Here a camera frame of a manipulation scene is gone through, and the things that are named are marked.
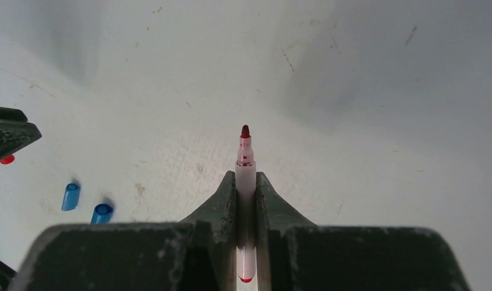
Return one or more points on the red pen cap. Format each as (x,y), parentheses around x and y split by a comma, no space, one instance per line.
(7,160)

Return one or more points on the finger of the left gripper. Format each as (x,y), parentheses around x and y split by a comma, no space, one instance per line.
(15,131)

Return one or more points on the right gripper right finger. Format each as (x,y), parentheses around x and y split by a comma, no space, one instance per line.
(293,253)

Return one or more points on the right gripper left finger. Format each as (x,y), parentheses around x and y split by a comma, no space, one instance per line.
(196,253)

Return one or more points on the light blue pen cap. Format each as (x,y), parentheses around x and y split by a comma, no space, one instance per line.
(71,197)

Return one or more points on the red cap marker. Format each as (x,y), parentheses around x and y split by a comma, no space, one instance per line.
(245,184)

